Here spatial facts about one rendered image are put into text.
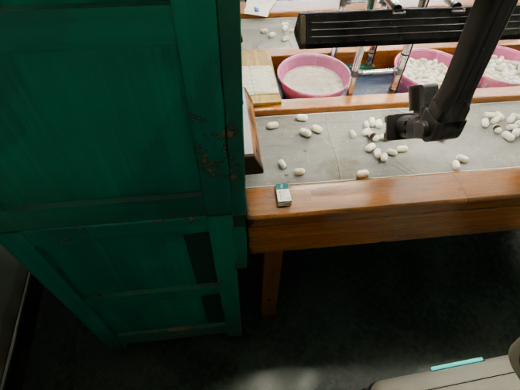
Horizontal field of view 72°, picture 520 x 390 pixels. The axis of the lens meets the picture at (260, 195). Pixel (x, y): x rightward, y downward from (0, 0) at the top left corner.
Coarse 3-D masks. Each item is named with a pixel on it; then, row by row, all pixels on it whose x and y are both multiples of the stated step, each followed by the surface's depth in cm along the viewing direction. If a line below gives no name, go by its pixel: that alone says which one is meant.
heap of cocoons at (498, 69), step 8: (496, 56) 143; (488, 64) 139; (496, 64) 143; (504, 64) 140; (512, 64) 141; (488, 72) 136; (496, 72) 136; (504, 72) 136; (512, 72) 137; (504, 80) 134; (512, 80) 133
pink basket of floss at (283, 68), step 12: (288, 60) 136; (300, 60) 138; (324, 60) 138; (336, 60) 136; (336, 72) 137; (348, 72) 131; (288, 96) 130; (300, 96) 124; (312, 96) 122; (324, 96) 122; (336, 96) 126
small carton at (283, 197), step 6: (276, 186) 94; (282, 186) 94; (288, 186) 94; (276, 192) 93; (282, 192) 93; (288, 192) 93; (276, 198) 93; (282, 198) 91; (288, 198) 91; (282, 204) 92; (288, 204) 92
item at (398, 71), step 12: (372, 0) 99; (384, 0) 91; (396, 0) 87; (420, 0) 101; (444, 0) 90; (456, 0) 88; (396, 12) 86; (456, 12) 87; (360, 48) 110; (408, 48) 111; (360, 60) 113; (360, 72) 117; (372, 72) 117; (384, 72) 118; (396, 72) 118; (348, 84) 121; (396, 84) 122
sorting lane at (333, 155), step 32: (288, 128) 115; (352, 128) 115; (384, 128) 115; (480, 128) 116; (288, 160) 106; (320, 160) 106; (352, 160) 106; (416, 160) 107; (448, 160) 107; (480, 160) 107; (512, 160) 107
